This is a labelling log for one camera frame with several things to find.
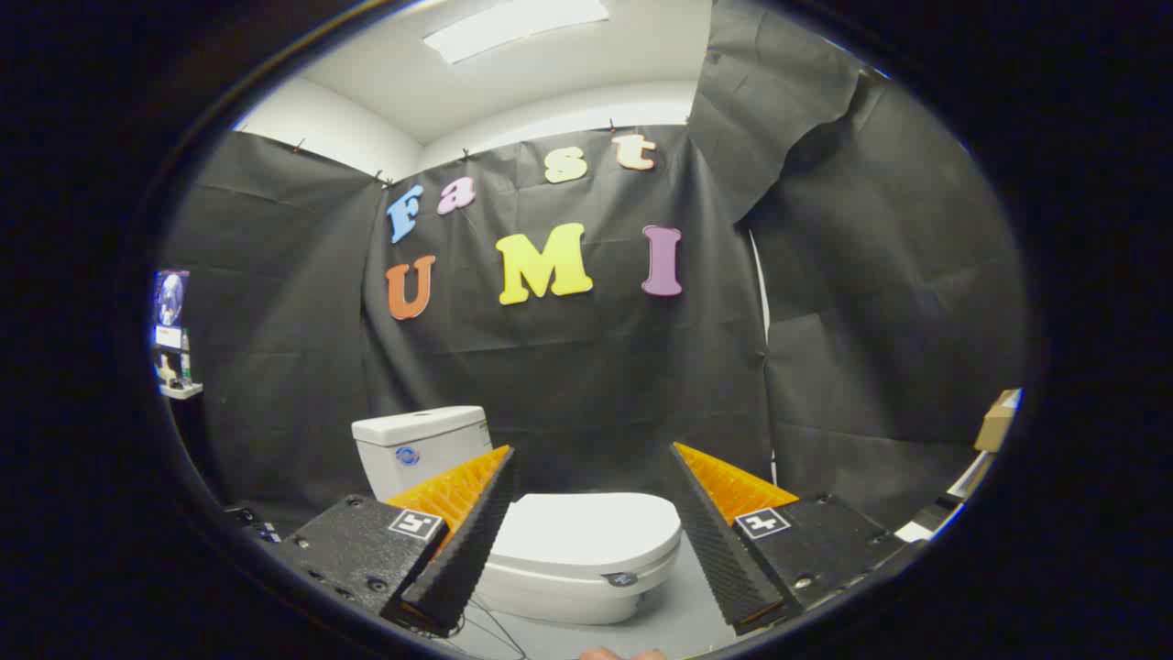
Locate small white wall shelf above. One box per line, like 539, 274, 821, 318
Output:
156, 348, 204, 401

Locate rectangular ceiling light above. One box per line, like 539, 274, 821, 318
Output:
422, 0, 610, 65

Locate blue wall poster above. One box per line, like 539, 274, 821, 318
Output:
153, 269, 192, 329

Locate brown cardboard box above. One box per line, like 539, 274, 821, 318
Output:
973, 389, 1023, 454

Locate black backdrop cloth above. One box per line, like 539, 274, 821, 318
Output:
158, 0, 1032, 551

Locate white toilet lid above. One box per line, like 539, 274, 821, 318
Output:
490, 492, 684, 580

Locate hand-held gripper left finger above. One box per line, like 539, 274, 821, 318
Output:
271, 445, 517, 639

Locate thin black cable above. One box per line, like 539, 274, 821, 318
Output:
454, 594, 530, 660

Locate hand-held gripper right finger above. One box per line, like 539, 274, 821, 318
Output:
670, 442, 926, 637

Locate white ceramic toilet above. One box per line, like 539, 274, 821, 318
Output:
352, 406, 684, 626

